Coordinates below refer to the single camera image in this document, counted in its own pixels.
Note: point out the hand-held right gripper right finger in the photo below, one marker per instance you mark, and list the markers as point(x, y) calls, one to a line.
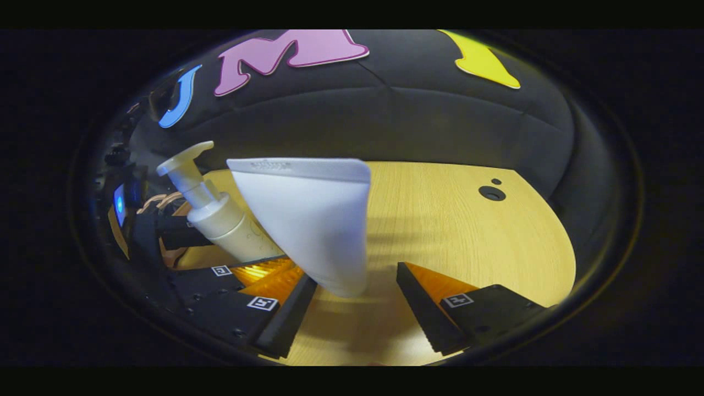
point(423, 313)

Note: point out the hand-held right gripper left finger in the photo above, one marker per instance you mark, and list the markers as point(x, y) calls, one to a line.
point(289, 319)

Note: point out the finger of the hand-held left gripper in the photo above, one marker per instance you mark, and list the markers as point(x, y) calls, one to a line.
point(181, 234)
point(203, 280)

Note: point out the white pump bottle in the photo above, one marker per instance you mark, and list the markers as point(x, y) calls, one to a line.
point(225, 225)

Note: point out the white squeeze tube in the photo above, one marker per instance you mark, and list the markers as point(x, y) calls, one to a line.
point(313, 220)

